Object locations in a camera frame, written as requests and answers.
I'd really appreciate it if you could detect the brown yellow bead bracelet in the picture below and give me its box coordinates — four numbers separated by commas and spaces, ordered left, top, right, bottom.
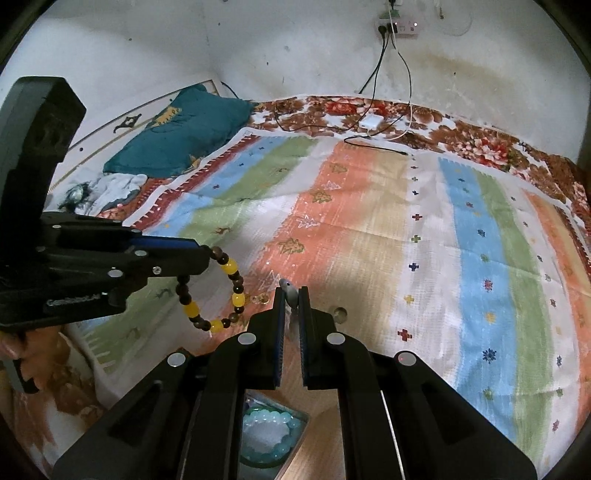
174, 246, 247, 334

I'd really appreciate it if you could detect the wall power socket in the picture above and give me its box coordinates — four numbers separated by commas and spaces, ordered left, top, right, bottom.
379, 17, 420, 38

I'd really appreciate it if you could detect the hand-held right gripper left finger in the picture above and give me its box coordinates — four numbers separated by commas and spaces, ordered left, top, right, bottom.
53, 287, 288, 480

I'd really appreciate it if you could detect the striped woven mat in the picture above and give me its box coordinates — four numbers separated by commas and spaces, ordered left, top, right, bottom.
65, 131, 591, 480

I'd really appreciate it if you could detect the floral bedsheet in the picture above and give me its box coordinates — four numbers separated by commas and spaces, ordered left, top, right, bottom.
0, 95, 591, 480

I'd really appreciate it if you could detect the dark power cable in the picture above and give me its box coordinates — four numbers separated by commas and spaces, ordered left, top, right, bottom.
358, 34, 391, 125

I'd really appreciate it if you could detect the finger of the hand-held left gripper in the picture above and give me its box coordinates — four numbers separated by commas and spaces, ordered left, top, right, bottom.
108, 247, 212, 302
41, 212, 205, 253

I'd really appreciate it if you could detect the person's left hand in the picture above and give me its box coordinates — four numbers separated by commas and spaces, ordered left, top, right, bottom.
0, 330, 38, 363

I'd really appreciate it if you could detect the white charging cable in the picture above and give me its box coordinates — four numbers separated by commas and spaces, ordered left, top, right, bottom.
369, 34, 414, 141

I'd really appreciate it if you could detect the black charging cable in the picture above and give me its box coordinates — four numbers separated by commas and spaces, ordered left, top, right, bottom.
272, 99, 411, 157

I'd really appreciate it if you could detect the teal pillow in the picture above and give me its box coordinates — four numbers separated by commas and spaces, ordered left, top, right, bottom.
102, 85, 254, 178

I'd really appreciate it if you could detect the white crumpled cloth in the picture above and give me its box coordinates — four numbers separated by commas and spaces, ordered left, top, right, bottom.
85, 173, 148, 215

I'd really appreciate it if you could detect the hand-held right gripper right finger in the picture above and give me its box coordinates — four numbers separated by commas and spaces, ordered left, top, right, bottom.
298, 286, 539, 480

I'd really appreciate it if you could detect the grey pendant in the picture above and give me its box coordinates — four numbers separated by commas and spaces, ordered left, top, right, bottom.
278, 277, 301, 333

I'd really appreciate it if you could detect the white bead bracelet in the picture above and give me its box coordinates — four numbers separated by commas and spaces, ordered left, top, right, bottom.
244, 413, 291, 450

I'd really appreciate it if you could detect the aqua bead bracelet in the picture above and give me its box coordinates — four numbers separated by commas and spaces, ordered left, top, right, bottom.
240, 410, 303, 466

